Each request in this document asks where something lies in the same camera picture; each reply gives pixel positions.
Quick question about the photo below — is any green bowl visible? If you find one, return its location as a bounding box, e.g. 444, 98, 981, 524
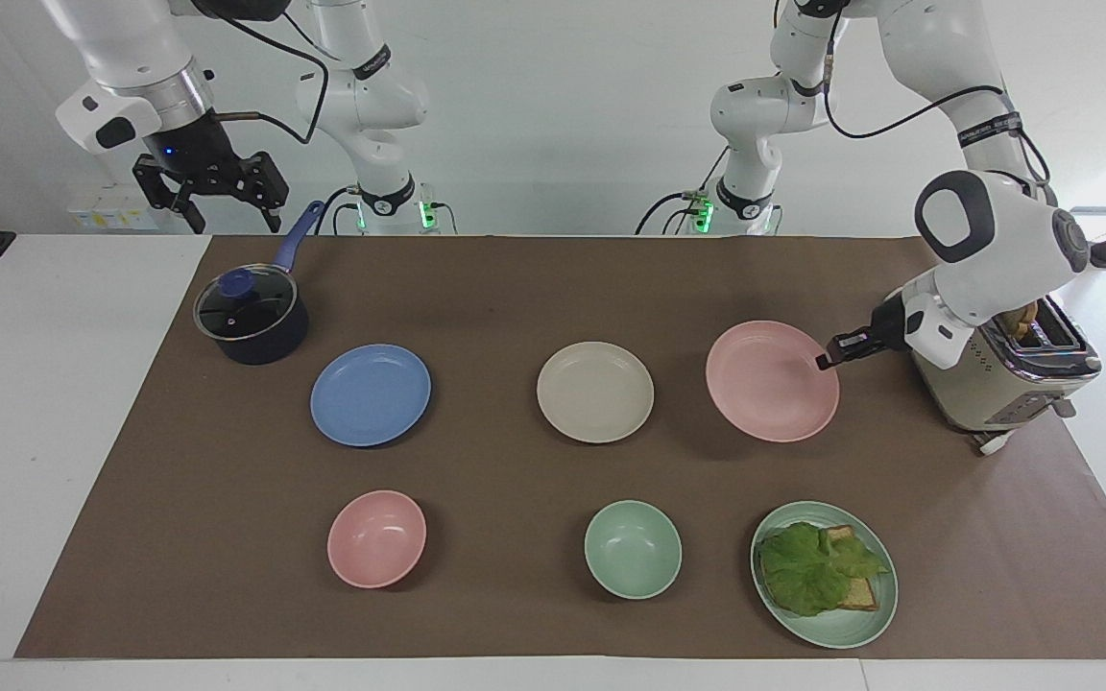
583, 499, 684, 602

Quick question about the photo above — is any green lettuce leaf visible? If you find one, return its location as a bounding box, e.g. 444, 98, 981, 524
757, 521, 891, 618

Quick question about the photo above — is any toast slice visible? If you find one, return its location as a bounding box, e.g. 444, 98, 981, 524
820, 524, 881, 612

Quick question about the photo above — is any pink plate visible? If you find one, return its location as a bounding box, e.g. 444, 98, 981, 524
705, 320, 842, 444

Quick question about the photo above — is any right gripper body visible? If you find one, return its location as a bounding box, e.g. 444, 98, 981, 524
156, 109, 249, 189

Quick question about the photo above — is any silver toaster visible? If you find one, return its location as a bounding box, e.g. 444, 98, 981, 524
908, 294, 1104, 458

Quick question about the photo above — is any bread slice in toaster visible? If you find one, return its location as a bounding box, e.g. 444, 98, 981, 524
998, 301, 1045, 344

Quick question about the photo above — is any blue plate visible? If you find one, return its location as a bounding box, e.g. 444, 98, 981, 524
310, 344, 433, 448

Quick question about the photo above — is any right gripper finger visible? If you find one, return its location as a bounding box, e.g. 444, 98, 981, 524
209, 151, 286, 234
132, 154, 207, 235

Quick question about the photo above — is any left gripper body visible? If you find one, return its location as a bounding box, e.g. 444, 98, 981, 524
862, 292, 909, 359

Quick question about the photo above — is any dark blue saucepan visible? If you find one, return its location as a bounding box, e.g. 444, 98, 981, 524
193, 200, 326, 367

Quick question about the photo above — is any green plate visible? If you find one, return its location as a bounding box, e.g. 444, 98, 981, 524
750, 500, 900, 651

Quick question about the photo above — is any black cable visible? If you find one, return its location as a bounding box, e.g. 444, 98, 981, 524
190, 0, 332, 146
315, 186, 363, 236
636, 144, 733, 236
820, 0, 1053, 188

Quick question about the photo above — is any beige plate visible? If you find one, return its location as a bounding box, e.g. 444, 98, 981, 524
536, 341, 656, 445

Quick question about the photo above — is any pink bowl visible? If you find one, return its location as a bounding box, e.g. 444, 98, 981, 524
326, 489, 428, 590

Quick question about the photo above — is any glass lid with blue knob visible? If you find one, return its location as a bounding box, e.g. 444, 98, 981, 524
195, 268, 299, 343

